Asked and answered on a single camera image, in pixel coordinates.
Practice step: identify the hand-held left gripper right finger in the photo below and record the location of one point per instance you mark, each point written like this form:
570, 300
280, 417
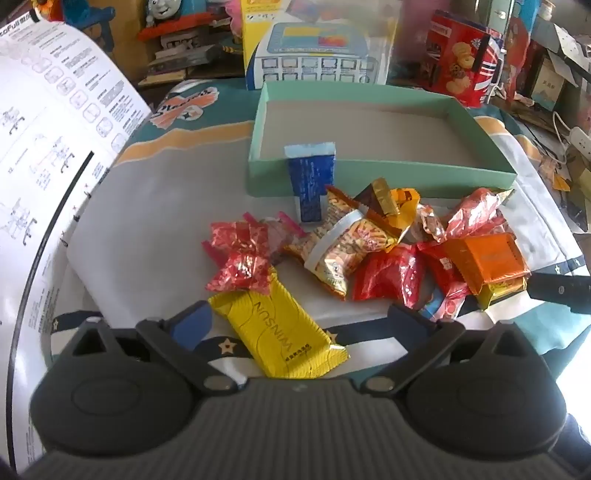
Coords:
404, 319

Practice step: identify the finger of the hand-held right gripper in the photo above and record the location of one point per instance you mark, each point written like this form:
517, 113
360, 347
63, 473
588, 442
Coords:
558, 290

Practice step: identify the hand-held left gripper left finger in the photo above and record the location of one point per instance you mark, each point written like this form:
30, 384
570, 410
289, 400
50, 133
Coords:
194, 325

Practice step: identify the pink blue candy packet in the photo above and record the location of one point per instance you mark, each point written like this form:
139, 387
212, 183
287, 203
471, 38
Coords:
445, 307

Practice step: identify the yellow biscuit packet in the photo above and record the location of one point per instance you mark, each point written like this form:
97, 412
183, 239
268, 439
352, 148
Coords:
501, 293

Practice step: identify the orange-red long packet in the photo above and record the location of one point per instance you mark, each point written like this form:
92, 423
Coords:
438, 265

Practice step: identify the red foil candy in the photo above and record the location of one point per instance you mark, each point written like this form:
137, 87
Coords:
240, 263

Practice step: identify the yellow snack packet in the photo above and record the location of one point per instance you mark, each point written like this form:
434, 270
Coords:
277, 323

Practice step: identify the orange striped snack packet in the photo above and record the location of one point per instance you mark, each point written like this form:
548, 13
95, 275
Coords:
341, 249

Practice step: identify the silver pink foil packet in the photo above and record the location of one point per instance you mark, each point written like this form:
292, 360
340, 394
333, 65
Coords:
429, 224

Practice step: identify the orange gold wrapper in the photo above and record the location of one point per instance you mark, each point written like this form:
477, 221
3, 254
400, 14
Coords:
404, 214

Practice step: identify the red foil snack packet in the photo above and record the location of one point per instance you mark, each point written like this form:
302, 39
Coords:
475, 212

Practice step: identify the brown gold snack packet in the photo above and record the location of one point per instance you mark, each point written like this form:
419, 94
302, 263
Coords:
376, 198

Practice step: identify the green cardboard box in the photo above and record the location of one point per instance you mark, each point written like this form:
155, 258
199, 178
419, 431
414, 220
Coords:
415, 177

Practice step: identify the blue snack packet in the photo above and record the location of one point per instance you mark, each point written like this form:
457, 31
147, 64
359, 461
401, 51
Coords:
309, 180

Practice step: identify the white power strip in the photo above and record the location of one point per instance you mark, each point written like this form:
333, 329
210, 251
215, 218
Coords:
579, 141

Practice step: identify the beige printed box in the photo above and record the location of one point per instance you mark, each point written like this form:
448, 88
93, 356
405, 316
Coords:
549, 83

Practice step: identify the white instruction sheet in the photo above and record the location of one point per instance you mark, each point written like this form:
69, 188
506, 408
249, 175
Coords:
46, 138

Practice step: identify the red gift bag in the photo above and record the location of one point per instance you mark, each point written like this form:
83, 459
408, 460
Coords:
517, 55

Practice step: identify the white folded cardboard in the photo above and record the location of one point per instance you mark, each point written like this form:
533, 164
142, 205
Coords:
568, 46

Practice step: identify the red cookie tin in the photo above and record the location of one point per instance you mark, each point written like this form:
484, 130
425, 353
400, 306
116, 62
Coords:
457, 64

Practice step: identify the stack of books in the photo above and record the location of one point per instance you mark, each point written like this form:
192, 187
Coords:
184, 60

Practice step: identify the toy tablet box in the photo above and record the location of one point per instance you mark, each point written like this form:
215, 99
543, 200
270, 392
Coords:
314, 55

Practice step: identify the brown cardboard box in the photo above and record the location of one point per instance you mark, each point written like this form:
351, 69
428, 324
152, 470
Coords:
124, 50

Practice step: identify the blue plastic toy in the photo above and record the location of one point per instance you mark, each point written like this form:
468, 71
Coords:
99, 25

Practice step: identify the blue train toy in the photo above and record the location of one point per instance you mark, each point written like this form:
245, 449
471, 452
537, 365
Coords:
161, 11

